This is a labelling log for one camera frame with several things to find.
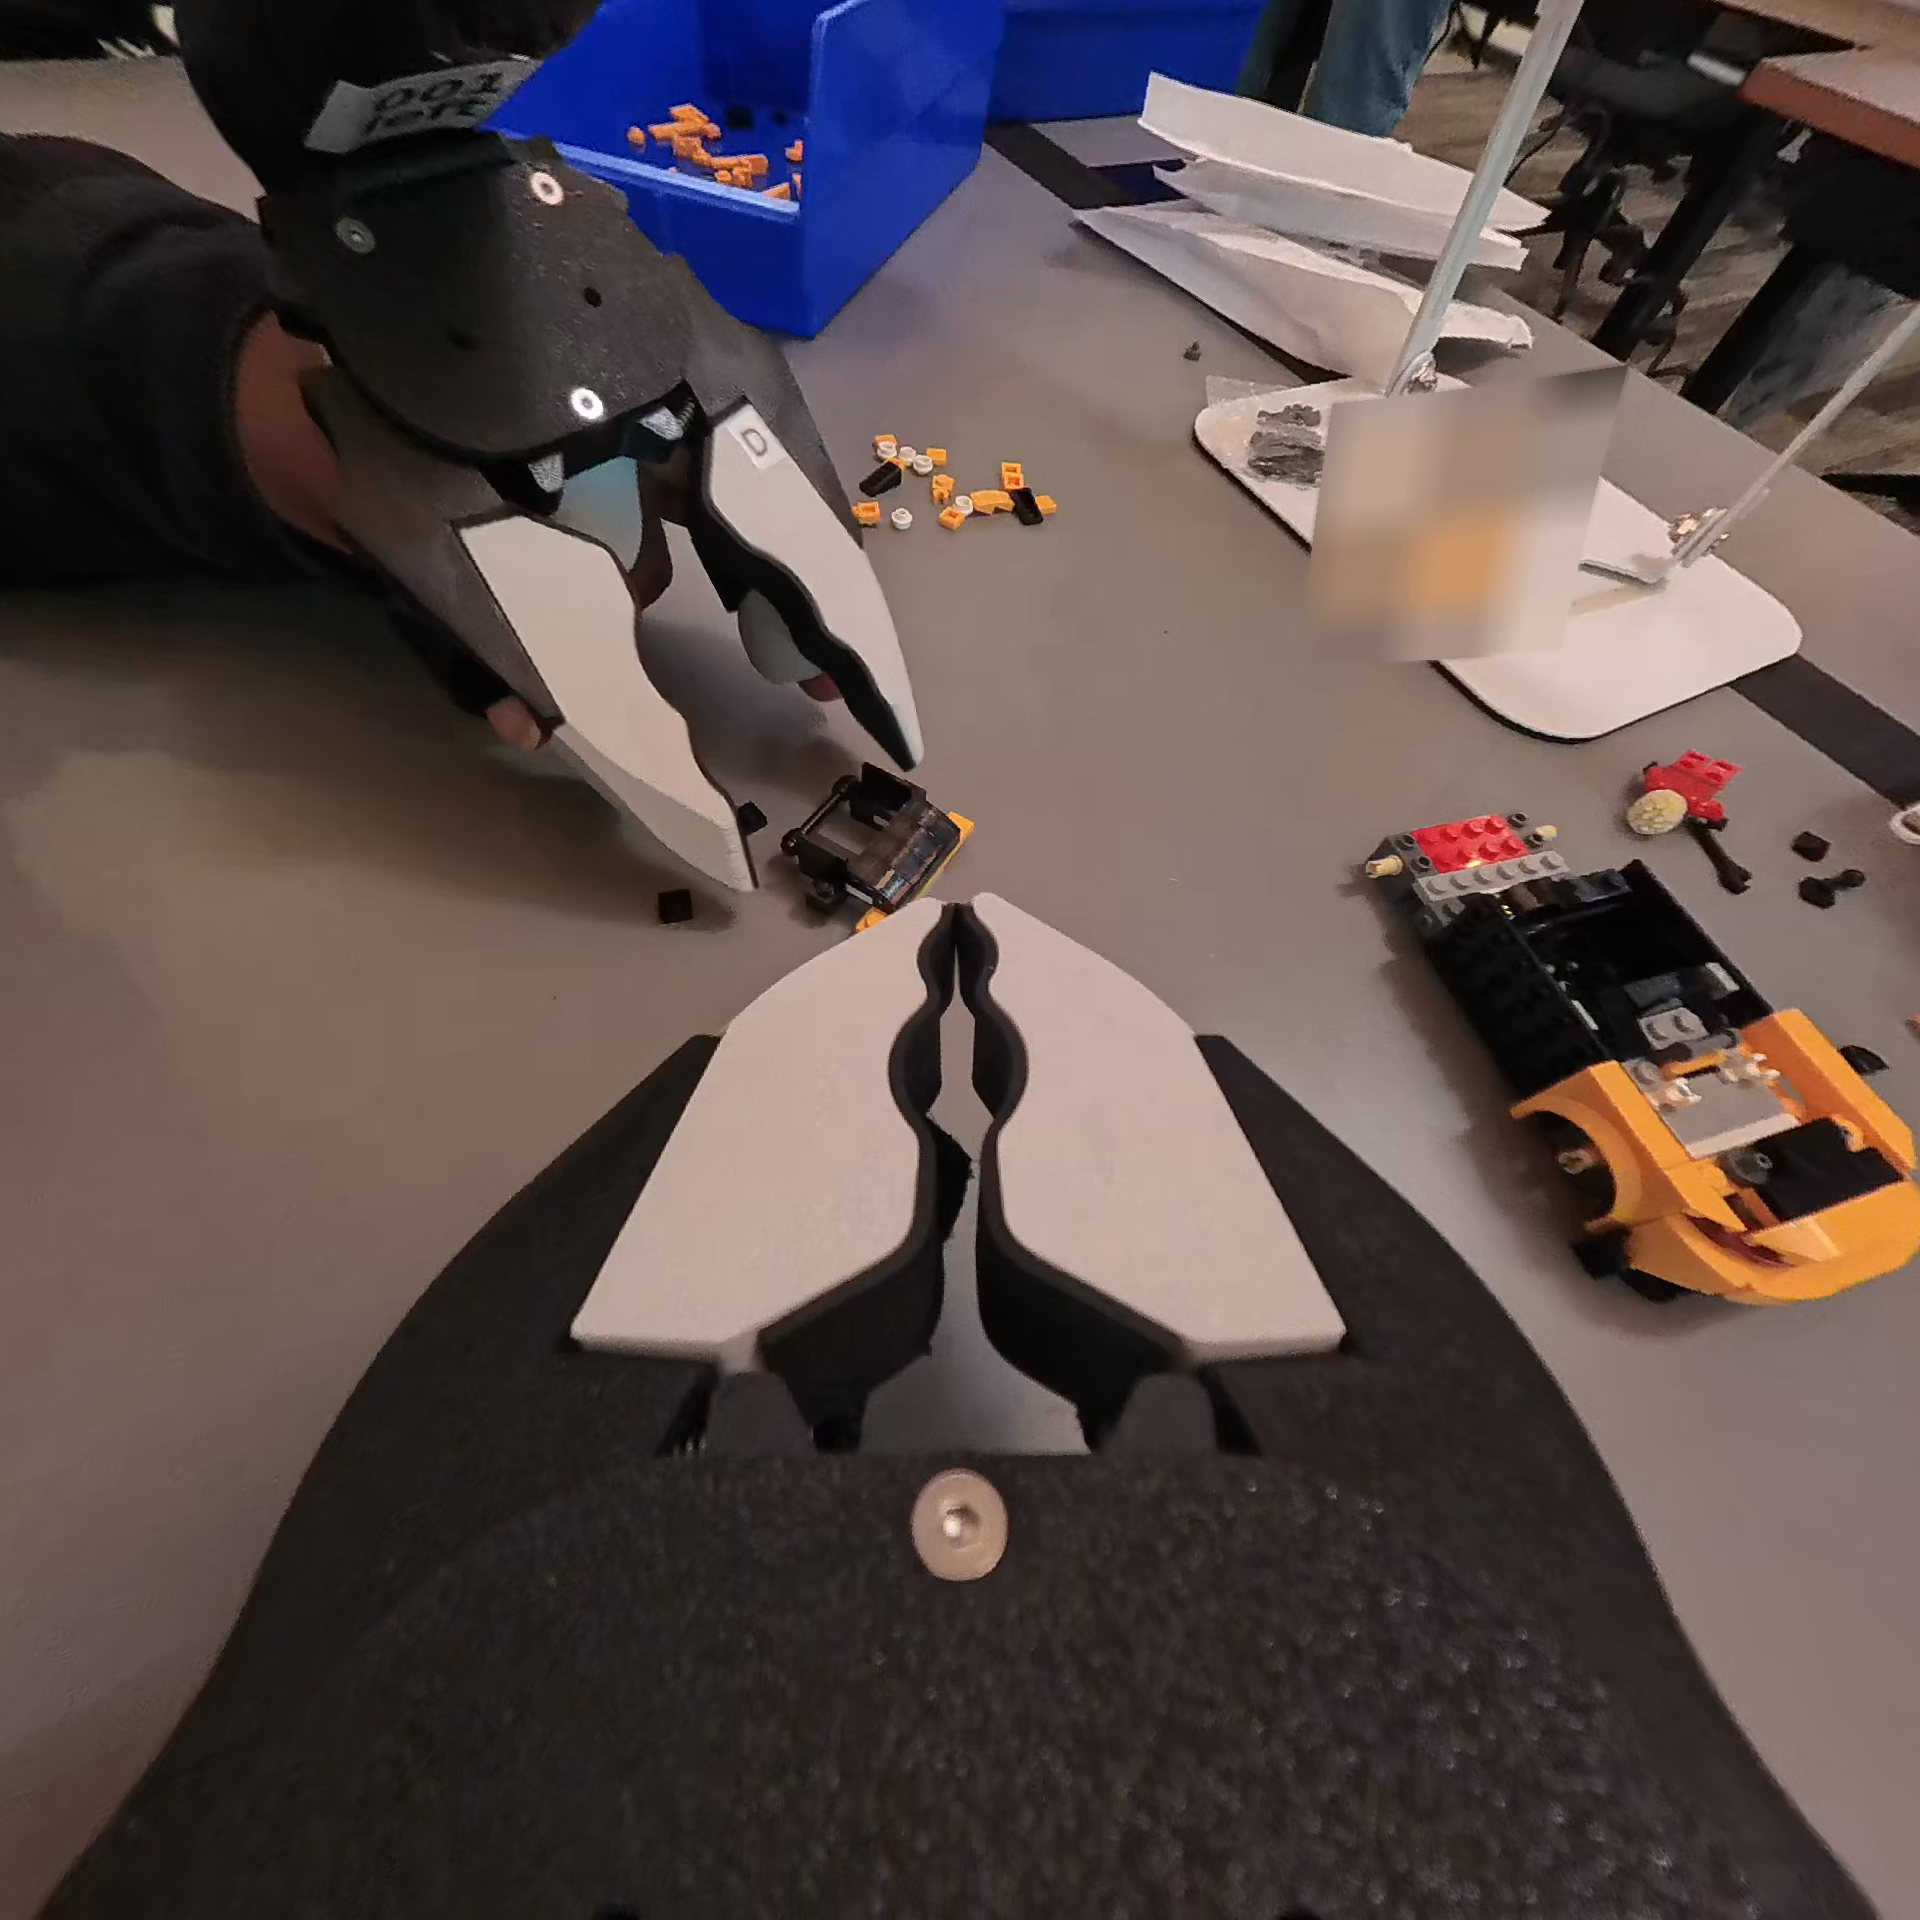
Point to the red lego brick piece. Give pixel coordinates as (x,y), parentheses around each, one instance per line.
(1695,779)

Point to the black office chair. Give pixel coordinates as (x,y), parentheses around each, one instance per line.
(1636,100)

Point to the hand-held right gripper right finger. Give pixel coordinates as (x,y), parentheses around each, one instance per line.
(1141,1186)

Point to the person's left hand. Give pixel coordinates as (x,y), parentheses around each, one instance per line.
(284,435)

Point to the clear bag of dark pieces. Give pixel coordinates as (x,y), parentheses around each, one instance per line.
(1284,442)

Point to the white paper bag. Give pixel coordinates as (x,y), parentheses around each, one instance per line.
(1350,223)
(1276,294)
(1320,149)

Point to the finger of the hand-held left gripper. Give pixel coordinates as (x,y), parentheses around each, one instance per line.
(586,662)
(810,557)

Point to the brown wooden table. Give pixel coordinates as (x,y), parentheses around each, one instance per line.
(1853,84)

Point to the black lego bar piece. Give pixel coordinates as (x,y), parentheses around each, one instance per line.
(1724,858)

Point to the black lego windshield assembly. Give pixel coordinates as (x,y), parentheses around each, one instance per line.
(879,850)

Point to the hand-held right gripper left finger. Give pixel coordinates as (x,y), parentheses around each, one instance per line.
(780,1186)

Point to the blue plastic bin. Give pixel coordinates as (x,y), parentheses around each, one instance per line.
(1126,61)
(885,224)

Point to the metal stand rod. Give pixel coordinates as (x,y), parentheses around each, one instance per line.
(1477,195)
(1800,452)

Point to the heap of orange lego bricks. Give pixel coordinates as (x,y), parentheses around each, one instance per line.
(694,139)

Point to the orange and black lego car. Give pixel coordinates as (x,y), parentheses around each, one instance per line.
(1589,991)

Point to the person's left forearm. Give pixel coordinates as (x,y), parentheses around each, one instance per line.
(119,376)

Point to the cream round lego piece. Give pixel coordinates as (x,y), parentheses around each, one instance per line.
(1655,814)

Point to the pile of small lego pieces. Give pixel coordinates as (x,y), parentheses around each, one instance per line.
(993,501)

